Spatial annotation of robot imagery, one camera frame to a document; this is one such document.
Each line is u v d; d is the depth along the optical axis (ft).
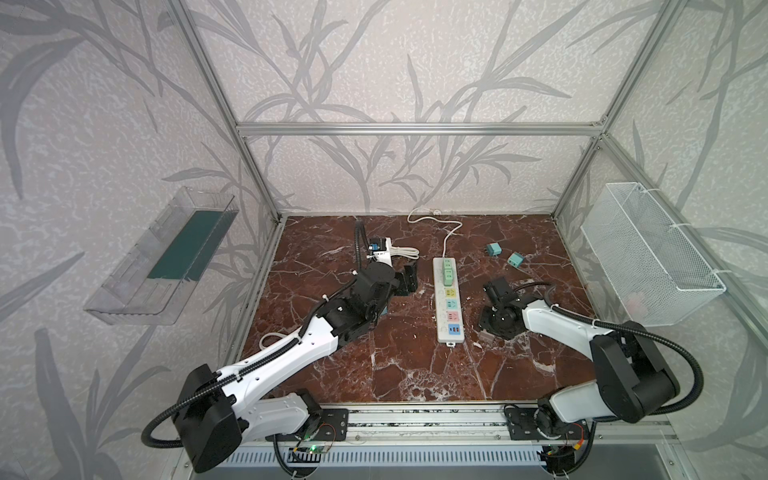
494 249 3.55
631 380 1.41
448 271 3.15
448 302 3.07
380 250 2.10
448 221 3.92
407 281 2.18
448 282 3.14
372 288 1.76
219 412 1.25
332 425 2.38
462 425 2.47
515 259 3.45
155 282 2.08
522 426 2.38
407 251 3.56
